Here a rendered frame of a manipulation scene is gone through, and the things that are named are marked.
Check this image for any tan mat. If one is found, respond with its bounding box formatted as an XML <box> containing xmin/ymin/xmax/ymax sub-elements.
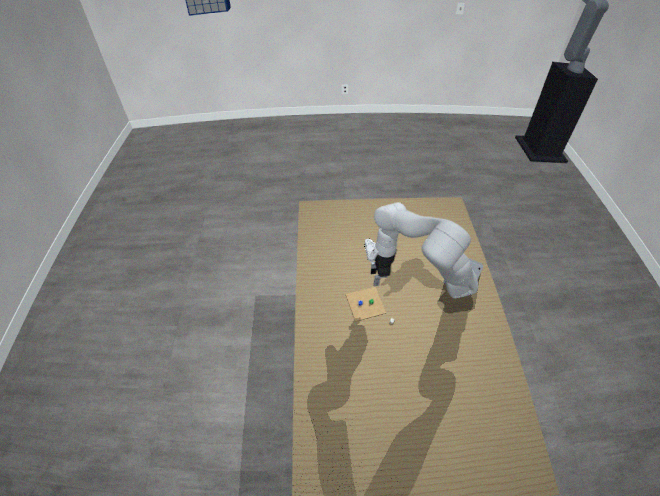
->
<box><xmin>346</xmin><ymin>287</ymin><xmax>387</xmax><ymax>322</ymax></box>

